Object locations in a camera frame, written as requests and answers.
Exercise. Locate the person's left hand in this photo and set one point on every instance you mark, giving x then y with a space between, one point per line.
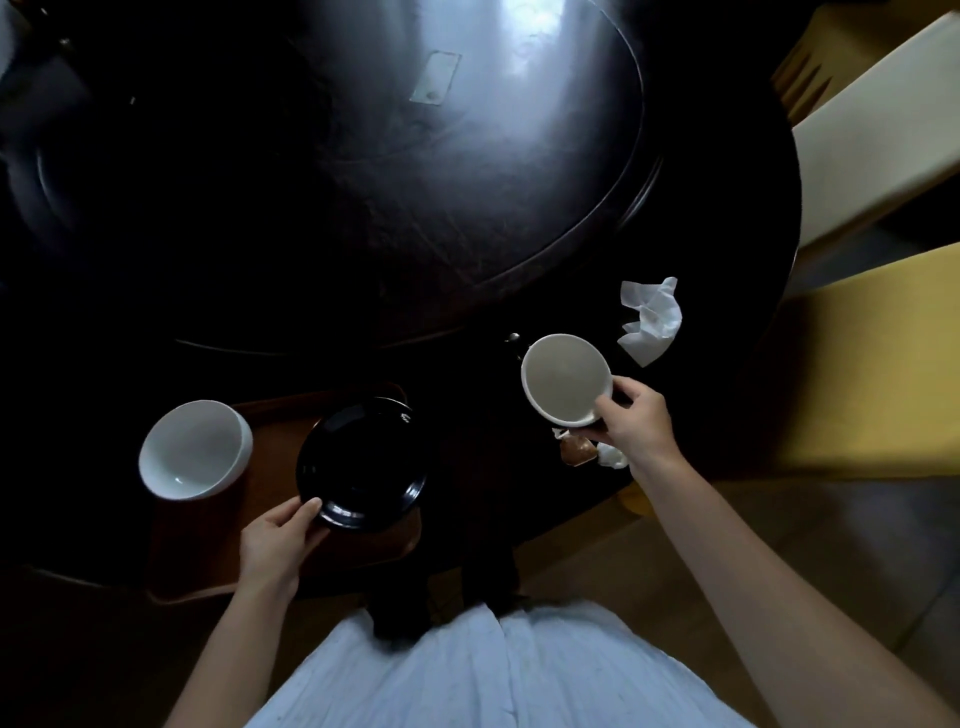
274 551

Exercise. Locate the person's right hand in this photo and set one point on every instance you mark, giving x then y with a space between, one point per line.
641 431

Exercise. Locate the person's right thumb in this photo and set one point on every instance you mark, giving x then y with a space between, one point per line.
609 409

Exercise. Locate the person's left thumb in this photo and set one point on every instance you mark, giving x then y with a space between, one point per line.
300 511

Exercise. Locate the small white bowl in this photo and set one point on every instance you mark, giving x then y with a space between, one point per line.
564 379

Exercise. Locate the black round plate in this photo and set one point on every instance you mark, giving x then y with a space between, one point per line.
364 465

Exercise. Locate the person's right forearm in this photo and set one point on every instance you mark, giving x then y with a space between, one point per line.
757 592

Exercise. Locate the person's left forearm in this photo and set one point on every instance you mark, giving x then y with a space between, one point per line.
225 667

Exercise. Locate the small white paper scrap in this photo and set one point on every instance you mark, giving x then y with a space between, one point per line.
611 456

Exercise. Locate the brown food scrap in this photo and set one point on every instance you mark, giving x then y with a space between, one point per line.
576 450

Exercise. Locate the brown serving tray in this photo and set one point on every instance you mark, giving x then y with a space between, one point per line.
217 540

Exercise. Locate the crumpled white tissue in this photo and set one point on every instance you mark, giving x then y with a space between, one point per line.
652 322

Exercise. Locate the small dark metal piece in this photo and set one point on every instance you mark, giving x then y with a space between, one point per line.
514 346

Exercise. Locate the large white bowl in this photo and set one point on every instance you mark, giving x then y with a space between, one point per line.
193 450

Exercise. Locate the person's white garment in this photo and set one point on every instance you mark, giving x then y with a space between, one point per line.
495 675

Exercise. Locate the dark round turntable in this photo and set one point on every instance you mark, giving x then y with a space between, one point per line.
337 172

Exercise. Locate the small clear card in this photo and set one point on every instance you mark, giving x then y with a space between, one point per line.
435 77

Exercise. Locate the white chair cushion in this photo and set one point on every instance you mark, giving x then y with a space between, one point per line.
877 142

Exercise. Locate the yellow chair back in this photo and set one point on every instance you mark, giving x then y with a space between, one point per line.
817 52

